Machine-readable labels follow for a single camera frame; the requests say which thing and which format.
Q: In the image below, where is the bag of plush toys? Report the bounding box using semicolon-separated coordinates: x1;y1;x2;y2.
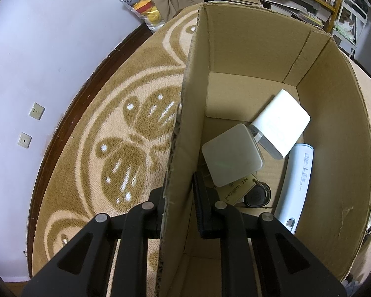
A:
113;0;166;33

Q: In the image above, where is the black car key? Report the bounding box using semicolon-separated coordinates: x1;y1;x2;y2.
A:
243;181;271;209

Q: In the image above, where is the white cart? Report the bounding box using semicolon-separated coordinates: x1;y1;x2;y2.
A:
333;0;367;58

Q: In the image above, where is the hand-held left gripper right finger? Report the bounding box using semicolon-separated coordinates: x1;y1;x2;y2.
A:
193;172;347;297

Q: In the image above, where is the cardboard box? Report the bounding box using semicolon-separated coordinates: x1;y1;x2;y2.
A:
155;0;371;297

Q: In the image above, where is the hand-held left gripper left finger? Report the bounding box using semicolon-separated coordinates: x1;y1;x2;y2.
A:
21;187;166;297

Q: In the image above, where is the wooden shelf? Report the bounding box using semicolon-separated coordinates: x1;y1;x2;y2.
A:
224;0;347;35

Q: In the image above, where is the white square case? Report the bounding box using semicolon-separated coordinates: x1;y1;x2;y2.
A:
201;123;263;188

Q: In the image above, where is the beige card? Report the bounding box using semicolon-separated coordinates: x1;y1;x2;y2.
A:
216;173;257;206

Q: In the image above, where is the white power bank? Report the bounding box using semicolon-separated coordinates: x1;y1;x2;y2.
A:
274;143;315;235

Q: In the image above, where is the stack of books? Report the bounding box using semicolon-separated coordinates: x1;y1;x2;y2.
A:
228;0;324;27

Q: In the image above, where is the white power adapter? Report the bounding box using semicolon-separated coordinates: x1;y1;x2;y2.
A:
250;89;311;159

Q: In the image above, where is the wall socket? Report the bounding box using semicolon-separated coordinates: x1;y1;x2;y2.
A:
17;132;32;149
30;102;46;121

